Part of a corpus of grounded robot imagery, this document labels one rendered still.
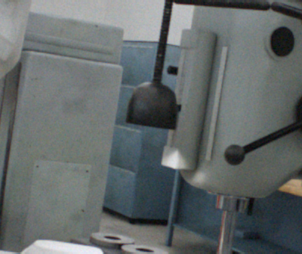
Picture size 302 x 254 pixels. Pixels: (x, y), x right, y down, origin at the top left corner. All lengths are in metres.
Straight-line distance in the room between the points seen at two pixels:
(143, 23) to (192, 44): 9.03
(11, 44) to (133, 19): 9.26
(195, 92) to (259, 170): 0.15
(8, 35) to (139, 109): 0.26
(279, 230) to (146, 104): 6.54
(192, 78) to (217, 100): 0.05
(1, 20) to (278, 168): 0.48
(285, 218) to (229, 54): 6.38
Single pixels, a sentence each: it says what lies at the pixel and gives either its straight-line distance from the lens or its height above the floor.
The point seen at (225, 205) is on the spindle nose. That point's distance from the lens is 1.25.
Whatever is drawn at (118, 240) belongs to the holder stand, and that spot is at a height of 1.15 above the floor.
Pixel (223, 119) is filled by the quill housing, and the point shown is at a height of 1.42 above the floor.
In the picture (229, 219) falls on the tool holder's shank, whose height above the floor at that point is 1.26.
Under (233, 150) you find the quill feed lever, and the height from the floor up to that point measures 1.39.
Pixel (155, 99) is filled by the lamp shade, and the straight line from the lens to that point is 1.07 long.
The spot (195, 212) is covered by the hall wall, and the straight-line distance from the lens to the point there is 8.71.
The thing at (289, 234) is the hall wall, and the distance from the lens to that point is 7.46.
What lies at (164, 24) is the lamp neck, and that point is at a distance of 1.10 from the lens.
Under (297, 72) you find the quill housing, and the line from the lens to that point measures 1.19.
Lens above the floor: 1.45
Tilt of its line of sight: 3 degrees down
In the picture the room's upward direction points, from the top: 9 degrees clockwise
